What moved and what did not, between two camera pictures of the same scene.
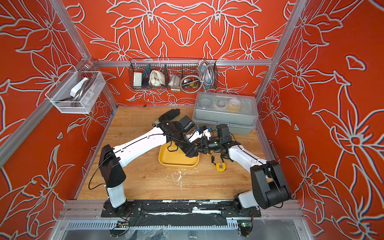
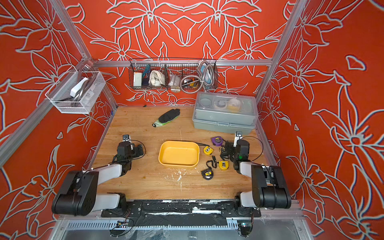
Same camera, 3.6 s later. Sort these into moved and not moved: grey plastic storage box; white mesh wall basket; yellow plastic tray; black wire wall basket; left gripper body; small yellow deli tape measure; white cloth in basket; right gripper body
Moved: small yellow deli tape measure; right gripper body; left gripper body
Not moved: white mesh wall basket; yellow plastic tray; black wire wall basket; white cloth in basket; grey plastic storage box
